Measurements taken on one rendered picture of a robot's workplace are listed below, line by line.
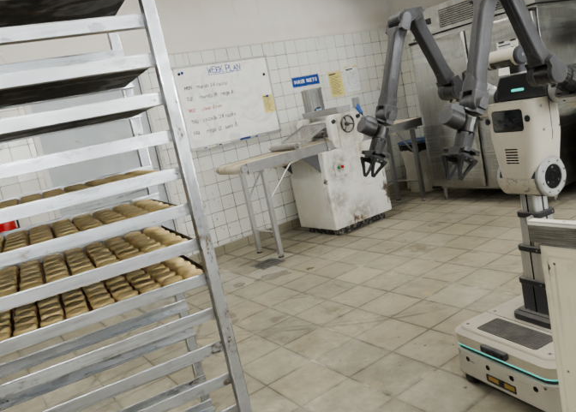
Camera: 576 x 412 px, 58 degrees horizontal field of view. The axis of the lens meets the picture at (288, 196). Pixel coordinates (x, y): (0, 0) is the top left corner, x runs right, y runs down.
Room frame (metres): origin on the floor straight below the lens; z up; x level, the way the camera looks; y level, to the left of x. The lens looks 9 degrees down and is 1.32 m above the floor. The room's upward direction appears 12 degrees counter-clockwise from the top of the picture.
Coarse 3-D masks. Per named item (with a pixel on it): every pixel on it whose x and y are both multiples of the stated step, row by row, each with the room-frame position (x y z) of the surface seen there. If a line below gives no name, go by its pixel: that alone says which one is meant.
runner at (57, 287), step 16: (192, 240) 1.25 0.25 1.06; (144, 256) 1.20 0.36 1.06; (160, 256) 1.21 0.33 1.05; (176, 256) 1.23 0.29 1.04; (96, 272) 1.15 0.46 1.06; (112, 272) 1.16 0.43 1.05; (32, 288) 1.09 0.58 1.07; (48, 288) 1.11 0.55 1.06; (64, 288) 1.12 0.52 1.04; (0, 304) 1.06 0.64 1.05; (16, 304) 1.08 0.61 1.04
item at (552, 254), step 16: (544, 256) 1.33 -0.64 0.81; (560, 256) 1.29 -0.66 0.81; (544, 272) 1.34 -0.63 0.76; (560, 272) 1.30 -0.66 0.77; (560, 288) 1.30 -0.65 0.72; (560, 304) 1.31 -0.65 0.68; (560, 320) 1.31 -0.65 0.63; (560, 336) 1.32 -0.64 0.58; (560, 352) 1.32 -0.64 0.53; (560, 368) 1.33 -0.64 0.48; (560, 384) 1.33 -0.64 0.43
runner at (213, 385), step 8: (224, 376) 1.25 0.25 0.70; (208, 384) 1.23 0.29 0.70; (216, 384) 1.24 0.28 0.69; (224, 384) 1.25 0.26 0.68; (184, 392) 1.20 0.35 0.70; (192, 392) 1.21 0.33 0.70; (200, 392) 1.22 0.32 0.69; (208, 392) 1.23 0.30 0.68; (168, 400) 1.18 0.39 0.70; (176, 400) 1.19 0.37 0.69; (184, 400) 1.20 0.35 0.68; (152, 408) 1.17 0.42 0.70; (160, 408) 1.17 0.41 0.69; (168, 408) 1.18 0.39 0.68
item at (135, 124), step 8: (112, 40) 1.64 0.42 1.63; (120, 40) 1.65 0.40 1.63; (112, 48) 1.63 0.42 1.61; (120, 48) 1.64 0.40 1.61; (128, 96) 1.64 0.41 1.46; (136, 120) 1.64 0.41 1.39; (136, 128) 1.64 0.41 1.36; (144, 152) 1.64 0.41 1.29; (144, 160) 1.64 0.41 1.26; (152, 192) 1.64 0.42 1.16; (176, 296) 1.63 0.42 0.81; (184, 296) 1.65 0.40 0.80; (184, 312) 1.64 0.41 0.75; (192, 344) 1.64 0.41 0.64; (192, 368) 1.65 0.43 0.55; (200, 368) 1.64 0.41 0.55
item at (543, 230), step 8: (528, 224) 1.37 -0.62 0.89; (536, 224) 1.35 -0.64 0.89; (544, 224) 1.33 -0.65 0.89; (552, 224) 1.31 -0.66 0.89; (560, 224) 1.29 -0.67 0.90; (568, 224) 1.27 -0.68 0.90; (536, 232) 1.35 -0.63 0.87; (544, 232) 1.33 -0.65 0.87; (552, 232) 1.31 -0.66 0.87; (560, 232) 1.30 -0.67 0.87; (568, 232) 1.28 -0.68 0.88; (536, 240) 1.36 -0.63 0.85; (544, 240) 1.34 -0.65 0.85; (552, 240) 1.32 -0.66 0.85; (560, 240) 1.30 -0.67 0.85; (568, 240) 1.28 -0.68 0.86
